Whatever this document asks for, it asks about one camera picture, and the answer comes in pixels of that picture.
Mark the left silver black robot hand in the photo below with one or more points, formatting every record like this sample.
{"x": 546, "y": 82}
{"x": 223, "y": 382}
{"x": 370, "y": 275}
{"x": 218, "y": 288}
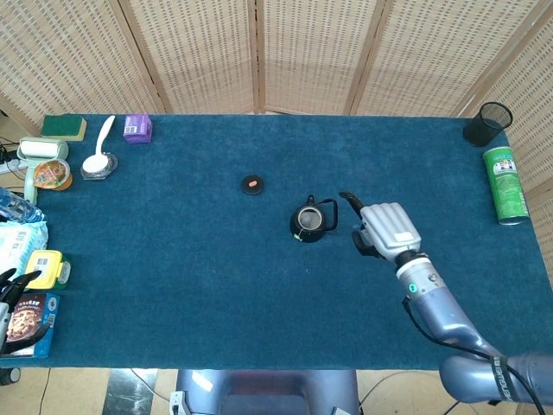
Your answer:
{"x": 3, "y": 320}

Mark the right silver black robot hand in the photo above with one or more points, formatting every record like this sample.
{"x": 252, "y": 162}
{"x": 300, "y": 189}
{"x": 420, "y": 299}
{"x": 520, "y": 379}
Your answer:
{"x": 389, "y": 229}

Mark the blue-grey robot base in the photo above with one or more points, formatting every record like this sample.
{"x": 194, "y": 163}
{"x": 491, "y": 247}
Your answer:
{"x": 268, "y": 393}

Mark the black teapot lid orange knob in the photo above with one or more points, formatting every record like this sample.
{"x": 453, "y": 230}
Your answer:
{"x": 252, "y": 185}

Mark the blue food box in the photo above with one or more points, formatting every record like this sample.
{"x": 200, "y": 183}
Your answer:
{"x": 32, "y": 315}

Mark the yellow lidded container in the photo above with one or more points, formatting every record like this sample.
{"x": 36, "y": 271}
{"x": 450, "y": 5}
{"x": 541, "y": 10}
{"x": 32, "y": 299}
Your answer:
{"x": 45, "y": 259}

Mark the white blue wipes pack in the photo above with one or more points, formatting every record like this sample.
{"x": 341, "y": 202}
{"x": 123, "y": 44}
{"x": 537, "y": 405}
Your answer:
{"x": 17, "y": 246}

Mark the clear plastic water bottle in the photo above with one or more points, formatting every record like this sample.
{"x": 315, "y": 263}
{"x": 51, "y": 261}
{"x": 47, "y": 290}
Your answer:
{"x": 19, "y": 207}

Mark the green chips can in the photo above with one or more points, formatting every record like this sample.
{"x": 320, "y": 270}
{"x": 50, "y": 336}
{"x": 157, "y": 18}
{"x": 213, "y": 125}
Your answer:
{"x": 507, "y": 190}

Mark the black mesh pen holder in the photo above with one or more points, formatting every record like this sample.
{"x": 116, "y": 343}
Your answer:
{"x": 486, "y": 127}

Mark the white power strip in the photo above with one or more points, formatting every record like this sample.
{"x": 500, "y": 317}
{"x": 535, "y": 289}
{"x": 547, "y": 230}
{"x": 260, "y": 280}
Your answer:
{"x": 10, "y": 166}

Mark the orange instant noodle cup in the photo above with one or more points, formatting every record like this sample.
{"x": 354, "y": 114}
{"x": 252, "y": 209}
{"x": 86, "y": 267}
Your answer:
{"x": 52, "y": 174}

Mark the pale green lint roller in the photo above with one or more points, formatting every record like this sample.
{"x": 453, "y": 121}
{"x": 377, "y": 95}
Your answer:
{"x": 39, "y": 149}

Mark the blue carpet table cover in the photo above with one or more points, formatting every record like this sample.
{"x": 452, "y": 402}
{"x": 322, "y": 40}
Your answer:
{"x": 216, "y": 281}

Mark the patterned small bowl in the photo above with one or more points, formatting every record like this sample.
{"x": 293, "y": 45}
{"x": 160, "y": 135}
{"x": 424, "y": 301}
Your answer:
{"x": 110, "y": 166}

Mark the green yellow sponge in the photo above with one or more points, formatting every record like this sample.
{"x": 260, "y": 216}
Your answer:
{"x": 60, "y": 125}

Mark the white plastic spoon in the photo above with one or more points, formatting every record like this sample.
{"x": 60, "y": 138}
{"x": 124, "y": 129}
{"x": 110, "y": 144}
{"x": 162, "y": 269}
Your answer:
{"x": 103, "y": 138}

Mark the purple small box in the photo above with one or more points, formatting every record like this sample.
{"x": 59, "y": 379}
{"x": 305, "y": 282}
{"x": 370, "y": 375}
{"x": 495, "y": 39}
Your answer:
{"x": 137, "y": 129}

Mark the bamboo folding screen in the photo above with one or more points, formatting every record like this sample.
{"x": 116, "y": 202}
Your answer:
{"x": 194, "y": 52}

